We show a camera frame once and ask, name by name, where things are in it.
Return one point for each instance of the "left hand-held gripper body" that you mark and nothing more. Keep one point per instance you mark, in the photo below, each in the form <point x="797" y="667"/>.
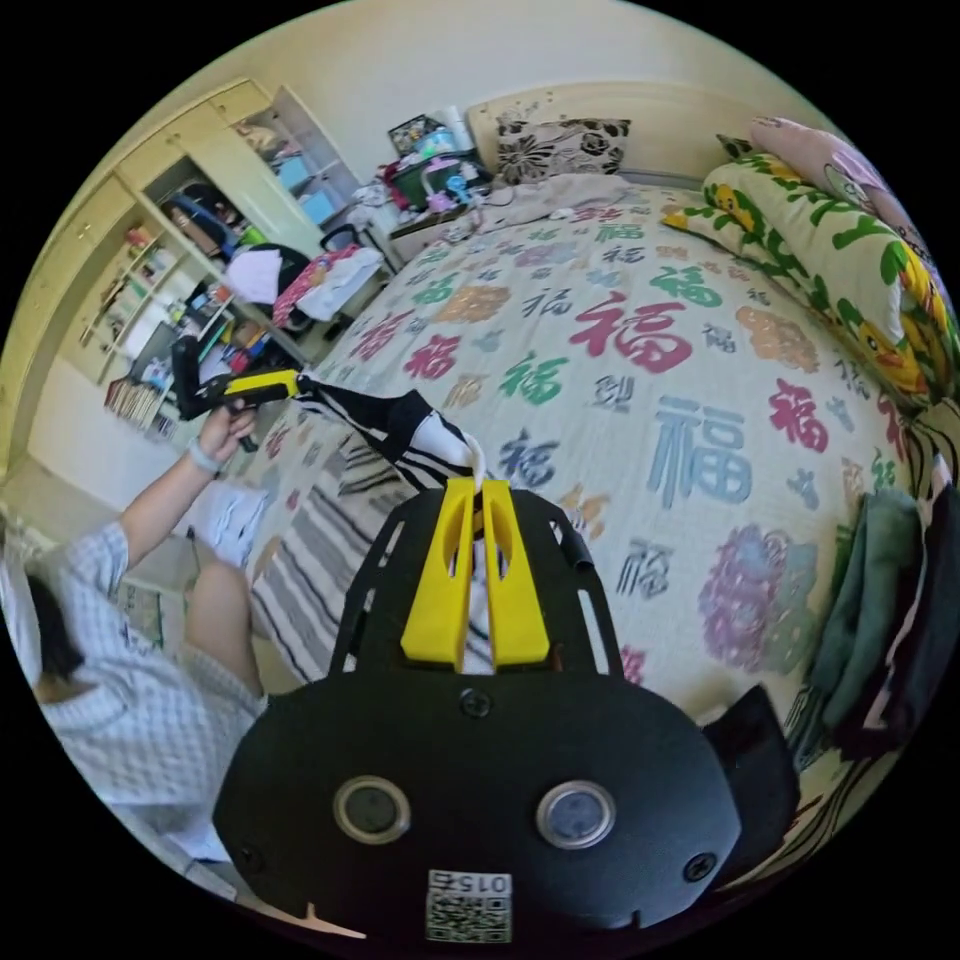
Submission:
<point x="214" y="397"/>

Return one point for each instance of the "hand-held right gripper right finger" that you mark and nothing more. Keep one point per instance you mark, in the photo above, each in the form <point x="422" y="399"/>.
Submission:
<point x="514" y="607"/>

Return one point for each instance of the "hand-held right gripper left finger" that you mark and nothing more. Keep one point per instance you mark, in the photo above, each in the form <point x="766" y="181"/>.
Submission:
<point x="435" y="600"/>

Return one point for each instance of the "black and white striped shirt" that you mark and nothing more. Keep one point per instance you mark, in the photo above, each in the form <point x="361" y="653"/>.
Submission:
<point x="429" y="442"/>

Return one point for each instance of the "person's left forearm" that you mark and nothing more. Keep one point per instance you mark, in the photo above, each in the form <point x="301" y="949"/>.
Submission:
<point x="161" y="502"/>

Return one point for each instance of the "person's left hand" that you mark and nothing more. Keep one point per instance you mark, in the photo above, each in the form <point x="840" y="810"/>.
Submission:
<point x="225" y="433"/>

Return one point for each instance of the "chair heaped with clothes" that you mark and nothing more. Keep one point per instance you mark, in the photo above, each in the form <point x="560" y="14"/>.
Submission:
<point x="300" y="277"/>

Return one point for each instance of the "cream cupboard with shelves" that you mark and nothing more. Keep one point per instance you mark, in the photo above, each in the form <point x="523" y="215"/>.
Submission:
<point x="217" y="180"/>

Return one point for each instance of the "cluttered bedside table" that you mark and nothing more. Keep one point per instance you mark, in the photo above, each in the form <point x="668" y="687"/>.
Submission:
<point x="427" y="180"/>

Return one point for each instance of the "bed with printed quilt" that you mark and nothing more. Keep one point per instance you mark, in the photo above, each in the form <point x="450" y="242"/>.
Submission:
<point x="675" y="390"/>

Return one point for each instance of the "person's body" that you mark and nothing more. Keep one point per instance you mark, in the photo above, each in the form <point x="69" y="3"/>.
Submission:
<point x="150" y="720"/>

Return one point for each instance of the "crumpled beige blanket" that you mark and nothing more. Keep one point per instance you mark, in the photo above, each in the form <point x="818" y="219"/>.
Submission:
<point x="547" y="199"/>

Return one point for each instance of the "pile of clothes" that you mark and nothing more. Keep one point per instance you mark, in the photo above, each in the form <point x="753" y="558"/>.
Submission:
<point x="877" y="600"/>

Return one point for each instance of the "black floral pillow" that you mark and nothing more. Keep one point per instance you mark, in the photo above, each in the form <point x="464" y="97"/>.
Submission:
<point x="562" y="150"/>

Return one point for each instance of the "rolled green yellow duck blanket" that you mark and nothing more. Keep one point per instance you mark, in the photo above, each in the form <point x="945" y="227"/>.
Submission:
<point x="825" y="247"/>

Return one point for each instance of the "pink printed pillow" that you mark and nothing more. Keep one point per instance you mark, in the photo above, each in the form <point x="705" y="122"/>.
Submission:
<point x="840" y="169"/>

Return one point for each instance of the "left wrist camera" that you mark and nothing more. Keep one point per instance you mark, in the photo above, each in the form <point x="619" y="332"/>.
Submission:
<point x="184" y="375"/>

